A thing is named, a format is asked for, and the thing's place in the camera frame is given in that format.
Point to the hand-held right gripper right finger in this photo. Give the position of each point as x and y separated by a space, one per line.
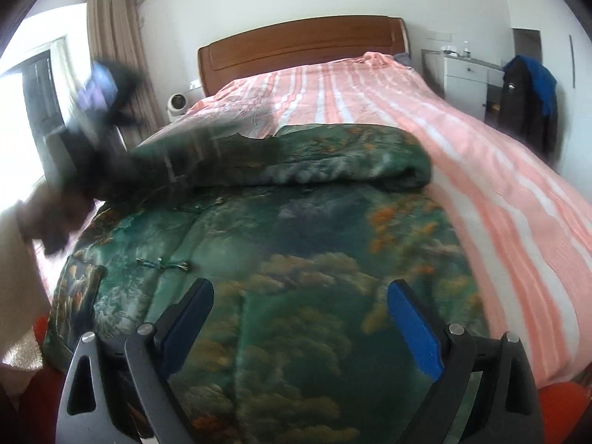
416 328

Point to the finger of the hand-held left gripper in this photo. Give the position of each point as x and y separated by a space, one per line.
134 173

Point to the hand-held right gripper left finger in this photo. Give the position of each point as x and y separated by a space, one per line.
185 323

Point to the green printed garment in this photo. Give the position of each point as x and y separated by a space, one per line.
300 286

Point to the person's left forearm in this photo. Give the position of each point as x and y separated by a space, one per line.
16 286

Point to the person's left hand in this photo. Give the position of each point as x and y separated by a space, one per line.
51 217

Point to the beige curtain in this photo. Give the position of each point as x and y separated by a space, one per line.
115 37

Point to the window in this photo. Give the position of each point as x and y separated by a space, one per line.
27 115

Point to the white round appliance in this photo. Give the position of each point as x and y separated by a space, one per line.
177 105

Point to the red cloth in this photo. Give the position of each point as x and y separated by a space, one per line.
39 407
566 407

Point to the pink striped bed sheet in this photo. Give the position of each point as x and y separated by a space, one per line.
485 157

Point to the wooden headboard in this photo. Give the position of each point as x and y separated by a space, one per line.
296 51

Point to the white cabinet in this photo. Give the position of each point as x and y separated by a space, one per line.
462 83

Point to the blue garment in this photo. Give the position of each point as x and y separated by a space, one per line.
543 83

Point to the small bottle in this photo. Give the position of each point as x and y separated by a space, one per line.
465 49

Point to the white wardrobe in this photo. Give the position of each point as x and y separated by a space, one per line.
555 18

